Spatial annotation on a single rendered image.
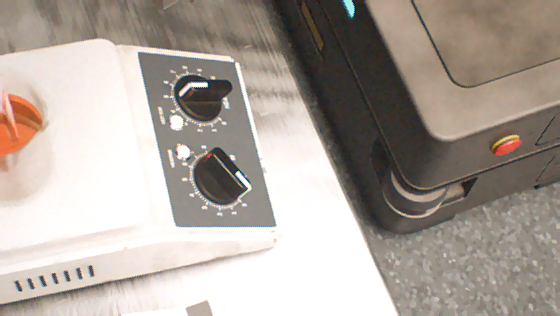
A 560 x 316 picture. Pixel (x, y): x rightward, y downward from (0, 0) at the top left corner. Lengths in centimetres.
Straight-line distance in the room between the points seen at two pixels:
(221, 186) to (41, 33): 19
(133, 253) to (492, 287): 94
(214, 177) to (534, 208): 97
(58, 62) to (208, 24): 15
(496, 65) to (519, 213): 39
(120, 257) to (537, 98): 69
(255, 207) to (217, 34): 15
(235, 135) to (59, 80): 12
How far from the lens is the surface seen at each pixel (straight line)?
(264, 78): 75
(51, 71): 66
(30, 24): 78
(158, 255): 66
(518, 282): 154
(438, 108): 121
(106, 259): 65
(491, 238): 156
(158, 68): 69
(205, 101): 69
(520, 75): 125
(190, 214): 65
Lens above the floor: 141
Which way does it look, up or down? 66 degrees down
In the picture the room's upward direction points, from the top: 10 degrees clockwise
